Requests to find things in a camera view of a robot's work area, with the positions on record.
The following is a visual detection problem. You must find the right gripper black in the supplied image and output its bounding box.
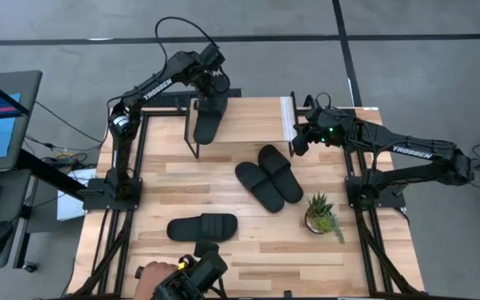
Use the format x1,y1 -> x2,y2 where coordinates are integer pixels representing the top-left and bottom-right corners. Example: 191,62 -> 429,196
292,107 -> 353,158

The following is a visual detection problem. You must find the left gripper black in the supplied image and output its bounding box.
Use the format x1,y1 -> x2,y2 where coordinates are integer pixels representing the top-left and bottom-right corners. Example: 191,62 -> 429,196
193,68 -> 232,113

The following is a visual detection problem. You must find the black rubber slide sandal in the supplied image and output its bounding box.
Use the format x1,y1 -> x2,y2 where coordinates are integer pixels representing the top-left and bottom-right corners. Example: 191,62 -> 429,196
166,212 -> 239,243
192,94 -> 229,146
234,161 -> 286,214
257,143 -> 305,205

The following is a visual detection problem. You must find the potted succulent plant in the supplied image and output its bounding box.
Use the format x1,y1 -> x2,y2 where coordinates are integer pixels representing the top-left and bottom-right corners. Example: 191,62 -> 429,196
304,192 -> 346,245

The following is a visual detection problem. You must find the white paper sheet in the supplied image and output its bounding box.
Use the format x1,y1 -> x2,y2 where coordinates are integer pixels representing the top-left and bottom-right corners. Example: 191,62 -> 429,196
56,167 -> 98,222

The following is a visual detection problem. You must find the person's hand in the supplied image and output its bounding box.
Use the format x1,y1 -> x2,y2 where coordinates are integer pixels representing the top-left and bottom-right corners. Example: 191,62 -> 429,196
132,261 -> 179,300

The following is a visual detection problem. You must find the grey side desk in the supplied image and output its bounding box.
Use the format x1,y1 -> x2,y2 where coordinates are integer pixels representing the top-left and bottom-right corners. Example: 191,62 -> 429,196
0,148 -> 89,272

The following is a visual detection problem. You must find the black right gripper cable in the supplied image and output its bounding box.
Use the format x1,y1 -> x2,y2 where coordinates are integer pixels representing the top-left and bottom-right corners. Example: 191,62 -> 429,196
302,92 -> 333,113

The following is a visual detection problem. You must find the wooden shelf with black frame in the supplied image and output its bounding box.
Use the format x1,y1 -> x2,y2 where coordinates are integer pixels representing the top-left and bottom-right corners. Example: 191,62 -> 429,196
183,90 -> 298,160

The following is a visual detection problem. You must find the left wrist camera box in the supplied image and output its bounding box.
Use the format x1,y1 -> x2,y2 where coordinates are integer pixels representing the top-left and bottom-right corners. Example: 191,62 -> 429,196
199,42 -> 227,70

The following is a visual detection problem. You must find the black aluminium table frame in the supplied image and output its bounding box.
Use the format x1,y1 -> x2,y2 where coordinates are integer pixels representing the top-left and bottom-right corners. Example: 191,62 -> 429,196
67,106 -> 427,300

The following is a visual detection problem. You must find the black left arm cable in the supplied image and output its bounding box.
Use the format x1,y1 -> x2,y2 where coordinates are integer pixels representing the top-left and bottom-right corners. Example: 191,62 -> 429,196
153,15 -> 221,78

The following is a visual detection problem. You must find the black floor cable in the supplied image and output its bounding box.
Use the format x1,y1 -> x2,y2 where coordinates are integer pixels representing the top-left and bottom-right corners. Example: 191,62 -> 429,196
22,99 -> 110,154

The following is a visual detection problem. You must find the power strip with cables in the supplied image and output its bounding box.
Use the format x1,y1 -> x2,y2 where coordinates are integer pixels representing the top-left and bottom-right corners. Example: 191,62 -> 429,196
42,152 -> 88,168

